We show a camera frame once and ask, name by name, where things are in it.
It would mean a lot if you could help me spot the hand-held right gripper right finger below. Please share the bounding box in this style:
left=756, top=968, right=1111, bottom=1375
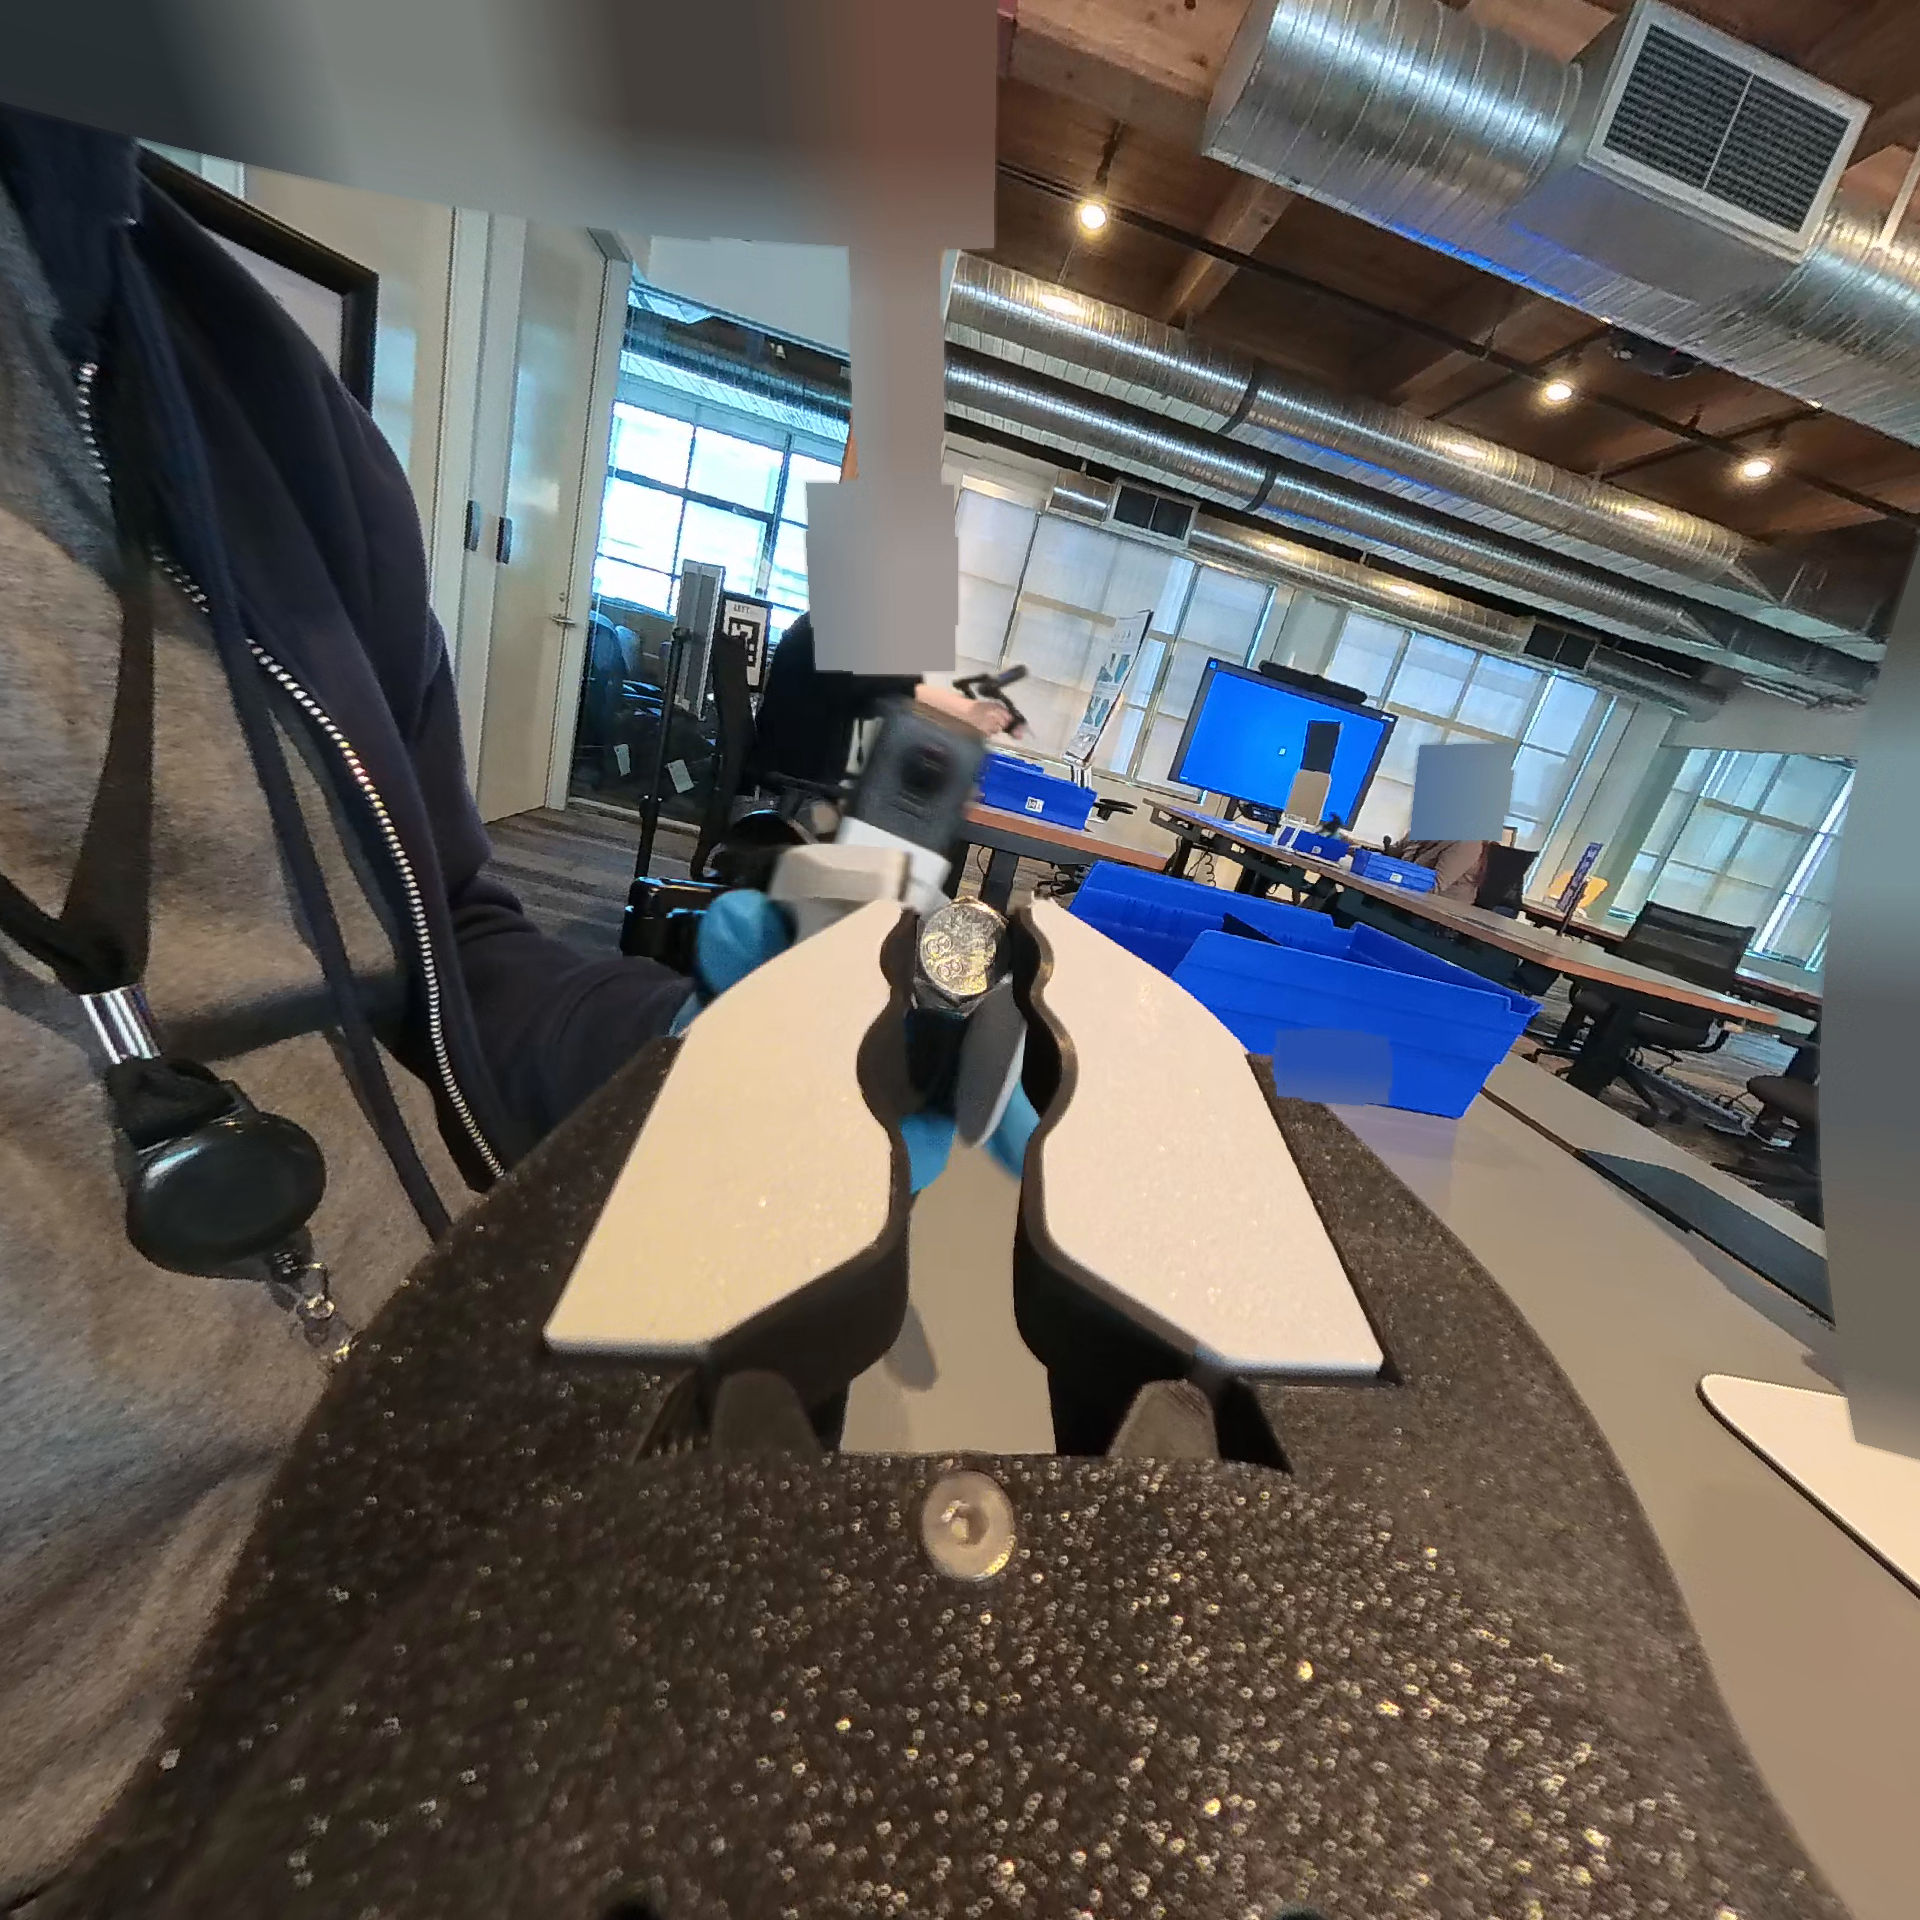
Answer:
left=1015, top=901, right=1388, bottom=1378

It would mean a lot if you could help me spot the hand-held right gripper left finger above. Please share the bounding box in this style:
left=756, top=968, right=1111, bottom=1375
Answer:
left=540, top=895, right=914, bottom=1365

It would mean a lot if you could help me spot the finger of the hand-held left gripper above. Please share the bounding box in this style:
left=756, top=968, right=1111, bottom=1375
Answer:
left=773, top=844, right=917, bottom=940
left=957, top=990, right=1030, bottom=1149

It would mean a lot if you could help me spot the steel hex bolt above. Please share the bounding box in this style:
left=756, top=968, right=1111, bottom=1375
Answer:
left=911, top=895, right=1010, bottom=1003

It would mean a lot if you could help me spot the person's left forearm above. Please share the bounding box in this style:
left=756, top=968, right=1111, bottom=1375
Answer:
left=450, top=870, right=713, bottom=1143

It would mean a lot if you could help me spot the person's left hand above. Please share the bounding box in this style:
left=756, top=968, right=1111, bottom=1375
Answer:
left=666, top=887, right=798, bottom=1037

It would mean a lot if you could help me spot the black office chair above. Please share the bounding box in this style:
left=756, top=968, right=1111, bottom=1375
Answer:
left=1558, top=901, right=1758, bottom=1120
left=622, top=773, right=847, bottom=963
left=1725, top=1042, right=1823, bottom=1192

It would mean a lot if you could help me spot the white sign board stand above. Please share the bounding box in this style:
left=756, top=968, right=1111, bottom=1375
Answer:
left=1068, top=607, right=1157, bottom=782

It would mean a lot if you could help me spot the black tripod stand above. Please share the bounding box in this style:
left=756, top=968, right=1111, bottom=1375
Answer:
left=637, top=557, right=774, bottom=880

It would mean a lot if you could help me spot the large blue plastic bin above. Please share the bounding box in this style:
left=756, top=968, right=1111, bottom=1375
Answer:
left=1068, top=859, right=1542, bottom=1120

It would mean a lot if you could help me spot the blue screen monitor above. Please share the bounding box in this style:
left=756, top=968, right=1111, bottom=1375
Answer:
left=1170, top=661, right=1400, bottom=835

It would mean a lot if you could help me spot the pale door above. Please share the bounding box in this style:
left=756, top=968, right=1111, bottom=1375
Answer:
left=450, top=211, right=632, bottom=819

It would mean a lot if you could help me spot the long wooden desk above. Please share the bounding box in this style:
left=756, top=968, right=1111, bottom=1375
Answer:
left=1148, top=796, right=1823, bottom=1098

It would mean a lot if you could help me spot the black badge reel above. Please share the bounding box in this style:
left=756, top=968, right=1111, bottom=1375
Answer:
left=82, top=983, right=360, bottom=1360

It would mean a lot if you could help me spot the black table strip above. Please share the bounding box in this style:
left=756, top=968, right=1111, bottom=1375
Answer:
left=1581, top=1148, right=1836, bottom=1326

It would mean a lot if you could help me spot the navy zip jacket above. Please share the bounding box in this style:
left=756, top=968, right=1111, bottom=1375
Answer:
left=0, top=104, right=518, bottom=1248

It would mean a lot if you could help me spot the white stand base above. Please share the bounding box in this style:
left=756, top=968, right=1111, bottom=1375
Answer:
left=1697, top=1372, right=1920, bottom=1596

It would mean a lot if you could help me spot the black framed board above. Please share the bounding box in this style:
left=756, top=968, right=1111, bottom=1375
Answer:
left=135, top=142, right=378, bottom=413

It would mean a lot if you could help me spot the grey vent grille box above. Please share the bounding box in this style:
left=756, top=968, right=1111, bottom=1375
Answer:
left=1516, top=0, right=1873, bottom=266

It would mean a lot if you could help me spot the large silver air duct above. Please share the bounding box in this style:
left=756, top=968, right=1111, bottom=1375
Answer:
left=1199, top=0, right=1920, bottom=452

